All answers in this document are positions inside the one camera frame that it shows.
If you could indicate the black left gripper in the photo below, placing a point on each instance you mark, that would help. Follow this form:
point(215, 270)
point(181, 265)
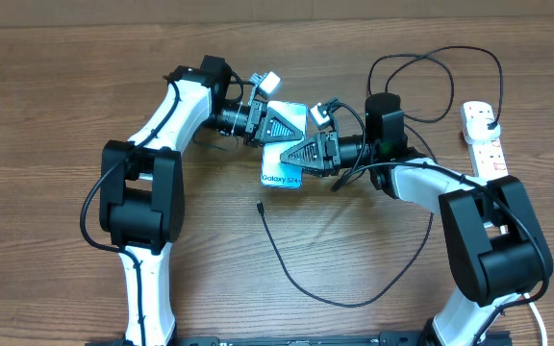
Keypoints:
point(263, 135)

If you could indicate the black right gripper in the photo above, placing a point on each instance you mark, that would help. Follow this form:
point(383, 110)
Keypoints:
point(318, 143)

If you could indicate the Samsung Galaxy smartphone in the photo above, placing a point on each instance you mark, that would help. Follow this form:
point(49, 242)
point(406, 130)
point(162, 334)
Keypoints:
point(274, 173)

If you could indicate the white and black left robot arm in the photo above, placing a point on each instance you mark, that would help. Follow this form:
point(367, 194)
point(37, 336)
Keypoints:
point(141, 188)

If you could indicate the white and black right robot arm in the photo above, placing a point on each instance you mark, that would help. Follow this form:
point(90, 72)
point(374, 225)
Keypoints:
point(497, 253)

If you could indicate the white charger adapter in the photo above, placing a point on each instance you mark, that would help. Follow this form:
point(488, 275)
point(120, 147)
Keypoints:
point(478, 131)

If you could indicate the white power strip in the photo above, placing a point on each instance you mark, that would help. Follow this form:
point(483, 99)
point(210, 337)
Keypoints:
point(484, 147)

